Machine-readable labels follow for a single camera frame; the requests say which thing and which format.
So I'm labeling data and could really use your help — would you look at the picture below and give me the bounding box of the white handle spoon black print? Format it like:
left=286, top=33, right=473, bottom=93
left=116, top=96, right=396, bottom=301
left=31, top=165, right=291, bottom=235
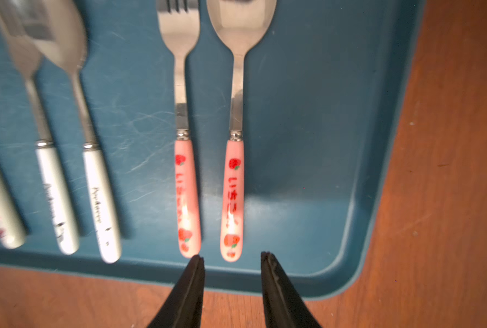
left=21, top=1, right=122, bottom=264

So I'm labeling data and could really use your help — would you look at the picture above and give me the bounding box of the pink strawberry handle fork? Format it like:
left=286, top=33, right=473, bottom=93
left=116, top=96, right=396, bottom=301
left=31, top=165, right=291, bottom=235
left=156, top=0, right=202, bottom=258

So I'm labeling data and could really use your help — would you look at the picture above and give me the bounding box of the teal plastic tray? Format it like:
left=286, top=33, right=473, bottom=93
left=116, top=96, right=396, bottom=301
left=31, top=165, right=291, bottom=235
left=0, top=1, right=424, bottom=299

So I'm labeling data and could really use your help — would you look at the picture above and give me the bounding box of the pink strawberry handle spoon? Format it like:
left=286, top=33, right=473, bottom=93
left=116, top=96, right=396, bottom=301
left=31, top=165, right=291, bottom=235
left=206, top=0, right=277, bottom=262

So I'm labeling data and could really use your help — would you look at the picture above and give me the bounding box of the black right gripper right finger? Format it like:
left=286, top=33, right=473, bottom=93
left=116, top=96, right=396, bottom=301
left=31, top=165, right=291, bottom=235
left=261, top=251, right=321, bottom=327

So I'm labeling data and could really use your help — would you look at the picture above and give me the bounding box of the white handle fork black print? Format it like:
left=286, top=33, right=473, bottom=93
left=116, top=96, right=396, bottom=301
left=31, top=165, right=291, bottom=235
left=0, top=1, right=79, bottom=255

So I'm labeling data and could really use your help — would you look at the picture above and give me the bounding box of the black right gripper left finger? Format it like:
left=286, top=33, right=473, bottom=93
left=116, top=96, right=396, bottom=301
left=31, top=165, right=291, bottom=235
left=148, top=255, right=206, bottom=328

